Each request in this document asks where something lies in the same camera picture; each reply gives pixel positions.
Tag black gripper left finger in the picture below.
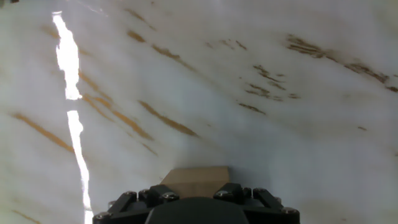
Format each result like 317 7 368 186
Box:
92 184 180 224

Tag small wooden block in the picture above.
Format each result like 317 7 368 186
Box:
160 166 231 199

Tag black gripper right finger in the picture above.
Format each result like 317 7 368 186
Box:
213 182 301 224

